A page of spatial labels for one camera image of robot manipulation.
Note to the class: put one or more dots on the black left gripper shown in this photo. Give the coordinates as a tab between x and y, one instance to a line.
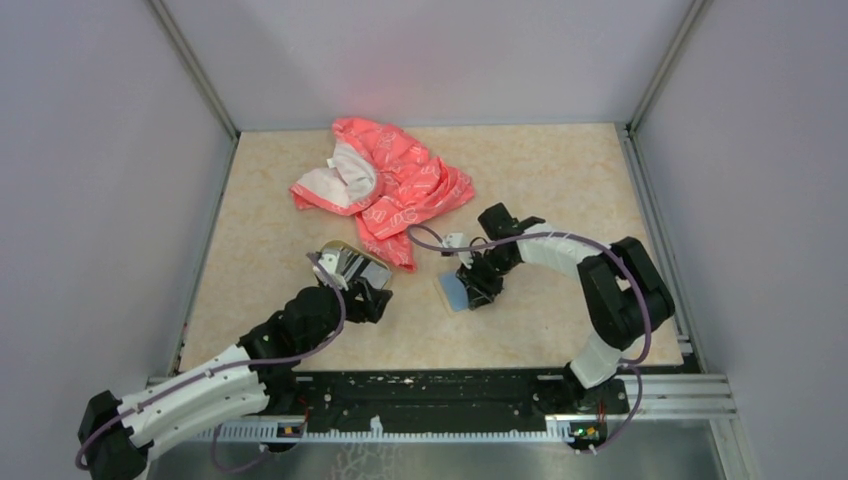
371	307

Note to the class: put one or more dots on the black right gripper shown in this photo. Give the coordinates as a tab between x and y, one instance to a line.
481	291

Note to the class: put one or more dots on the beige blue card holder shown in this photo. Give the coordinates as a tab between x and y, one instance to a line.
452	292

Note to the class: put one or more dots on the gold card tin box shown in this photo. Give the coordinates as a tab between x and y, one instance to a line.
342	244

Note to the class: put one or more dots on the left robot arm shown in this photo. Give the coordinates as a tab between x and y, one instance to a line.
120	436

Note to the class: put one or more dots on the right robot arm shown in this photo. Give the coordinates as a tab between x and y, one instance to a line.
626	297

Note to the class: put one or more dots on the cards in tin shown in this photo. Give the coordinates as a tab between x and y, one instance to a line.
358	265

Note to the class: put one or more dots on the pink patterned cloth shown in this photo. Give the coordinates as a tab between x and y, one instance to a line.
386	180

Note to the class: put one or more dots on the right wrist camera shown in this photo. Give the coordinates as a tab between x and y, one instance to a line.
455	244

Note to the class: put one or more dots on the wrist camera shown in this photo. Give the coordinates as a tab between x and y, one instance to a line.
325	267
455	244

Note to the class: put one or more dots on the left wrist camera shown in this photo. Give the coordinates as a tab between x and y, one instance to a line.
325	267

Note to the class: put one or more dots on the white slotted cable duct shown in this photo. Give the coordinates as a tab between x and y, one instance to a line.
270	432

